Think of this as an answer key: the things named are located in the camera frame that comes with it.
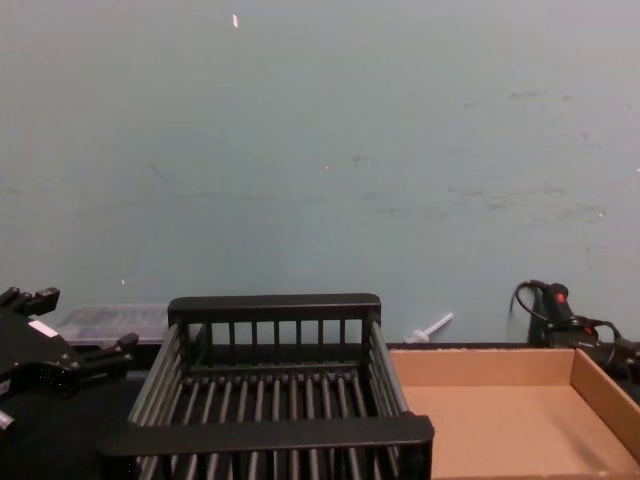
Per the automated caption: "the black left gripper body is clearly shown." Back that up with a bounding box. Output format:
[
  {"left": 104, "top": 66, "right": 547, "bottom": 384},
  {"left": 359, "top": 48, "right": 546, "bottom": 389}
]
[{"left": 0, "top": 313, "right": 84, "bottom": 400}]

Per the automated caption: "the clear plastic case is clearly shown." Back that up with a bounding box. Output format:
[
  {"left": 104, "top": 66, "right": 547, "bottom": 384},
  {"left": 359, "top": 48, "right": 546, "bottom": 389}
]
[{"left": 52, "top": 302, "right": 169, "bottom": 347}]

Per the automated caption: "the black rack with steel bars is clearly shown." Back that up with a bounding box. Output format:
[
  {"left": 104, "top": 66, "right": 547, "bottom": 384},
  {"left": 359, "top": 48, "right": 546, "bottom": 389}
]
[{"left": 97, "top": 293, "right": 435, "bottom": 480}]

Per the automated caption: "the small white plastic piece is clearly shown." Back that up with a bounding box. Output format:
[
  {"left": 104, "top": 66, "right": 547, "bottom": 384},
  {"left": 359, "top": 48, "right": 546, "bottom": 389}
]
[{"left": 404, "top": 312, "right": 455, "bottom": 346}]

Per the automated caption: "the shallow brown cardboard tray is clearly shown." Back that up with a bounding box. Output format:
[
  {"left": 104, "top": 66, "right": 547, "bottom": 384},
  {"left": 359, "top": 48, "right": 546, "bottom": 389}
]
[{"left": 387, "top": 347, "right": 640, "bottom": 480}]

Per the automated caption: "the plain pale wall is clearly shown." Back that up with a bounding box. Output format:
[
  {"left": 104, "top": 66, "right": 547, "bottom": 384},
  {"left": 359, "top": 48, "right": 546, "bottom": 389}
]
[{"left": 0, "top": 0, "right": 640, "bottom": 351}]

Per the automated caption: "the black corded tool red switch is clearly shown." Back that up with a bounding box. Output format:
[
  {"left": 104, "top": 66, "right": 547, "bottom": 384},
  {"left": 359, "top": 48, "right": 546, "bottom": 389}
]
[{"left": 511, "top": 280, "right": 640, "bottom": 382}]

